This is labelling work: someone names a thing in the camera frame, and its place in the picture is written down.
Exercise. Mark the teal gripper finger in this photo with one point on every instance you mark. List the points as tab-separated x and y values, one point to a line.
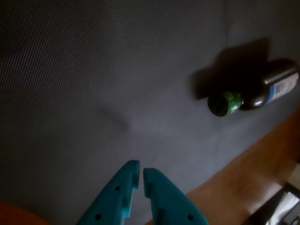
168	201
112	199

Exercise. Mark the dark glass medicine bottle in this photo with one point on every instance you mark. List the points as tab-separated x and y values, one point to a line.
253	98

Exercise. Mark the black textured mat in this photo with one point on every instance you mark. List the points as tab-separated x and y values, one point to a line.
93	70

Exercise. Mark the black metal frame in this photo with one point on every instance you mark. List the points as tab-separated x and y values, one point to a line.
279	194

